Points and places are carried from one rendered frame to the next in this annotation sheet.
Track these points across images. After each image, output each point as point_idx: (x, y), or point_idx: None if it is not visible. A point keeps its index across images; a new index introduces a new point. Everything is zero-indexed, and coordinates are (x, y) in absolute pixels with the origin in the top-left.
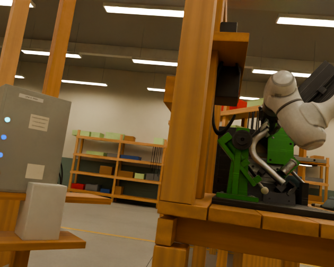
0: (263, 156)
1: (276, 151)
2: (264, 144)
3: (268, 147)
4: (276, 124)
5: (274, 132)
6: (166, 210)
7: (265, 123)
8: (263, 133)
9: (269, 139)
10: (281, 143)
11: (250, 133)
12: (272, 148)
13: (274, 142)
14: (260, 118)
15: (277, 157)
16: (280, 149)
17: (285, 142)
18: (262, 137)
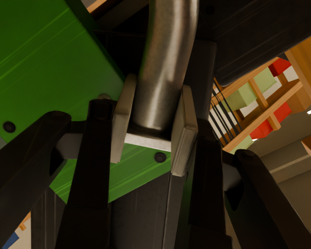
0: (115, 10)
1: (22, 34)
2: (127, 44)
3: (77, 26)
4: (141, 172)
5: (30, 133)
6: None
7: (179, 159)
8: (156, 82)
9: (112, 75)
10: (45, 99)
11: (229, 52)
12: (56, 41)
13: (75, 77)
14: (241, 172)
15: None
16: (19, 66)
17: (35, 118)
18: (144, 52)
